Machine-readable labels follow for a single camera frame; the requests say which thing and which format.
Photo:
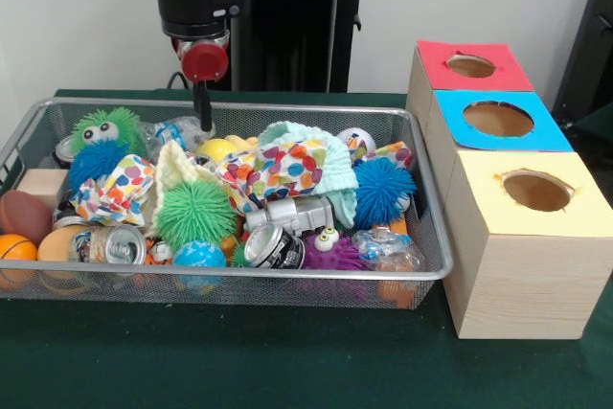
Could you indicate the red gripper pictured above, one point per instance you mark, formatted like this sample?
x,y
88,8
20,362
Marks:
x,y
205,63

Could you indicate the crushed clear plastic bottle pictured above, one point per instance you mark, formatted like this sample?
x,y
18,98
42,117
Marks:
x,y
167,131

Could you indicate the white cloth with colourful dots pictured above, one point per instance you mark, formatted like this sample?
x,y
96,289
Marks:
x,y
287,165

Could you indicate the clear plastic packet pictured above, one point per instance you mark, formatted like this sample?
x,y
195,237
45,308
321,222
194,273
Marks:
x,y
388,251

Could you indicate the wooden box with three holes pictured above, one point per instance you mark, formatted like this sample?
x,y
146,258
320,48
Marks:
x,y
522,284

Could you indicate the green spiky toy with eyes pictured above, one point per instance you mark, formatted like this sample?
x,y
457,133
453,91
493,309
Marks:
x,y
105,124

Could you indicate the green spiky rubber ball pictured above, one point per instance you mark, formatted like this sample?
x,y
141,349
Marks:
x,y
196,212

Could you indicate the silver plastic toy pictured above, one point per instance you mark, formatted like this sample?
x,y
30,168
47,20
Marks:
x,y
292,215

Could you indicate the mint green cloth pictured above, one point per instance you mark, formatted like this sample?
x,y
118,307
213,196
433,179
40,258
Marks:
x,y
335,165

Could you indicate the purple spiky toy with eyes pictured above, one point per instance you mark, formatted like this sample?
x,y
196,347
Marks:
x,y
330,256

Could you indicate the blue spiky rubber ball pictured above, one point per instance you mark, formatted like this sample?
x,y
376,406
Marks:
x,y
383,188

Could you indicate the brown mini football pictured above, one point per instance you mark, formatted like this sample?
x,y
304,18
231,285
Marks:
x,y
24,217

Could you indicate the orange mini basketball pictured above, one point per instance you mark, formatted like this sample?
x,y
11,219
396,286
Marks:
x,y
16,248

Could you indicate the dark green table cloth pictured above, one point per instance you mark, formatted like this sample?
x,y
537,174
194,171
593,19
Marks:
x,y
598,133
239,366

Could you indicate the black upright panel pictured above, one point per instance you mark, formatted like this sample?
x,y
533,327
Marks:
x,y
589,45

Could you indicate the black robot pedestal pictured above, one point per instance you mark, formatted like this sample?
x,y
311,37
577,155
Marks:
x,y
297,21

